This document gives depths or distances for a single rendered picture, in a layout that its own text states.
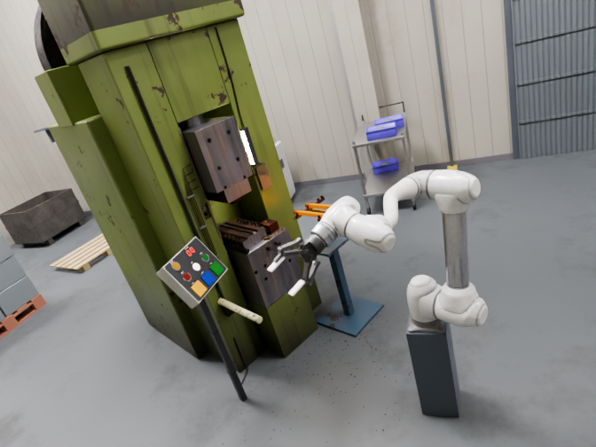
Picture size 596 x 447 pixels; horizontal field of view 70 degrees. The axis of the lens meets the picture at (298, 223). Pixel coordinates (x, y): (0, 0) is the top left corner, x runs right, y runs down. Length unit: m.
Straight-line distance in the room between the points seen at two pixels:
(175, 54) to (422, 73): 3.60
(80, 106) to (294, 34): 3.42
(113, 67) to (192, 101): 0.48
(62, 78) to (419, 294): 2.54
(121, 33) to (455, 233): 1.96
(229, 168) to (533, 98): 3.98
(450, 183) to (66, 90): 2.44
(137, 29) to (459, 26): 3.90
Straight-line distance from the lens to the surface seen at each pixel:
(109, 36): 2.60
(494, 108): 5.82
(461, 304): 2.13
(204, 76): 2.88
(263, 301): 3.03
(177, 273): 2.46
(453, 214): 1.96
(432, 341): 2.37
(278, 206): 3.22
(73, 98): 3.26
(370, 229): 1.50
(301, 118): 6.16
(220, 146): 2.73
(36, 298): 6.01
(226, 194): 2.77
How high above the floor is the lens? 2.15
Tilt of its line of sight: 24 degrees down
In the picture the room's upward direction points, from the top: 17 degrees counter-clockwise
